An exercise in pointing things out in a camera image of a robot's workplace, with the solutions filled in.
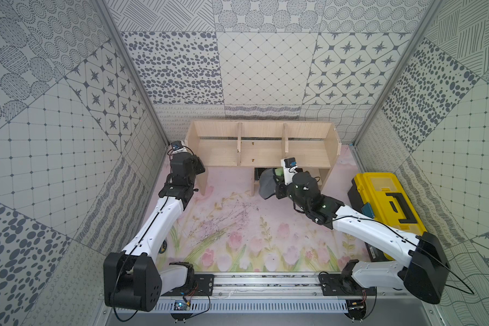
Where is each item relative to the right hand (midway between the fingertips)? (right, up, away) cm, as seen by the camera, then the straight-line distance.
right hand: (275, 177), depth 79 cm
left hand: (-34, +9, +2) cm, 36 cm away
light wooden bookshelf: (-4, +14, +9) cm, 17 cm away
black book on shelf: (-7, +3, +2) cm, 8 cm away
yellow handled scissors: (-46, -29, +3) cm, 54 cm away
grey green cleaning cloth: (-4, -2, -1) cm, 4 cm away
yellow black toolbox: (+43, -7, +1) cm, 43 cm away
